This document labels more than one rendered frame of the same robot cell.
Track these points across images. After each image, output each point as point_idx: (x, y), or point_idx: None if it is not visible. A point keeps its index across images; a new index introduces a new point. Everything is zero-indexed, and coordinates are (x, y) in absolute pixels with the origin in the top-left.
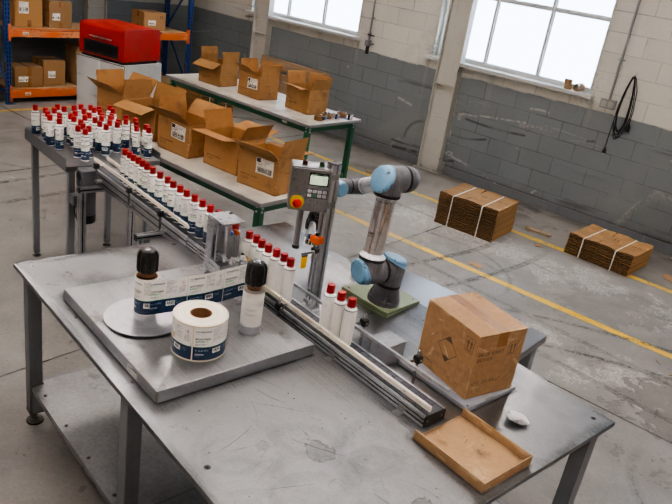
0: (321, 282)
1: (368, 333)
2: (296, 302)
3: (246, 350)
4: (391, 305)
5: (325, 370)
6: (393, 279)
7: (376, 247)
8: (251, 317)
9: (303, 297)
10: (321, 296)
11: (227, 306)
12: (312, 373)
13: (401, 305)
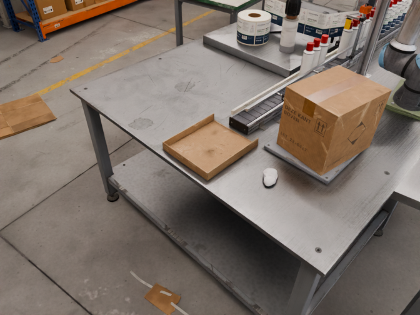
0: (367, 55)
1: (303, 74)
2: (344, 61)
3: (260, 50)
4: (399, 103)
5: (273, 84)
6: (410, 77)
7: (400, 33)
8: (281, 37)
9: (370, 71)
10: (382, 78)
11: (308, 41)
12: (265, 80)
13: (415, 112)
